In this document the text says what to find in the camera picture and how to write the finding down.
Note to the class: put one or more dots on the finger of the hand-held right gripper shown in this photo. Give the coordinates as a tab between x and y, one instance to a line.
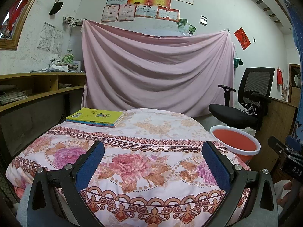
293	141
277	145

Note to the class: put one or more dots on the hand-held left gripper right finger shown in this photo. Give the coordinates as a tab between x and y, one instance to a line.
216	167

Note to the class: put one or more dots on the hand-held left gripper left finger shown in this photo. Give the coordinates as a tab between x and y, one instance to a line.
91	167

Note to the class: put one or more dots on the red plastic basin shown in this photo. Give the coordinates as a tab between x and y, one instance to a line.
234	141

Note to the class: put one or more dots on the person's right hand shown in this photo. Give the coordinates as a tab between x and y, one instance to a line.
285	194

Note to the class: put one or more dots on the wooden cabinet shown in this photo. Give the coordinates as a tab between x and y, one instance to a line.
277	118

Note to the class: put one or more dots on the thin book with blue spine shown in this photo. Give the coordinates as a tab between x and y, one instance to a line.
94	123

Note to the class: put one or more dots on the floral pink blanket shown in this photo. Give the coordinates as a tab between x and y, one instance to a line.
142	160

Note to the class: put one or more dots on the yellow book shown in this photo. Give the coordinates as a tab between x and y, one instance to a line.
97	114

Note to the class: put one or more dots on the black office chair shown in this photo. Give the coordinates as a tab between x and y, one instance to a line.
256	82

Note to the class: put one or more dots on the red hanging ornament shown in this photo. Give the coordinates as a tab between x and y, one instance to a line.
279	76

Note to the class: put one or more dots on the person's grey trouser leg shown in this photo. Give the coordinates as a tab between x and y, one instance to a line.
22	205

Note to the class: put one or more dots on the thin papers in shelf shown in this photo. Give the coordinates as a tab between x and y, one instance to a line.
64	85

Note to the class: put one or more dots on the green hanging bag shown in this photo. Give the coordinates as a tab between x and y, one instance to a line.
237	62

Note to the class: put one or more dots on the wooden shelf desk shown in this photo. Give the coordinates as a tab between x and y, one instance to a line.
42	76

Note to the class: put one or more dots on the stack of papers in shelf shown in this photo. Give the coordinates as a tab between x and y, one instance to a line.
13	97

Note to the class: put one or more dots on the pile of papers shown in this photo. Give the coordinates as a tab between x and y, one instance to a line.
55	67

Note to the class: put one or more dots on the red paper envelope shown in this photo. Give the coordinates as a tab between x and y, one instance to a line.
242	39

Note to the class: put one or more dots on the pink hanging sheet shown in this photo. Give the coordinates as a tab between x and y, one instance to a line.
156	73

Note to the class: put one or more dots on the glass jar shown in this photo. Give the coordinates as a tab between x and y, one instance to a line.
68	57

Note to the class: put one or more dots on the green white photo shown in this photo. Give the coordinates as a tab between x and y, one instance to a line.
191	29

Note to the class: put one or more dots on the wooden framed picture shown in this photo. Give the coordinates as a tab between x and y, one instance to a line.
13	43

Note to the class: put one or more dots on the black cap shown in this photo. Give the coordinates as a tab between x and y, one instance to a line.
56	7

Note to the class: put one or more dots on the wooden door frame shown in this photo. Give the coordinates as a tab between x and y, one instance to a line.
292	85

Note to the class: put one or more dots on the small wall calendar sheet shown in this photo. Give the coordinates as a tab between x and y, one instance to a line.
58	41

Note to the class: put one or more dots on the large wall calendar sheet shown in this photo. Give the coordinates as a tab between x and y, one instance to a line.
46	36

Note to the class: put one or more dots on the black white wall sticker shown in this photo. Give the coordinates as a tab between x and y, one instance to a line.
203	20

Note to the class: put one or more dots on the group of wall certificates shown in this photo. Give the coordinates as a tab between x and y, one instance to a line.
142	3

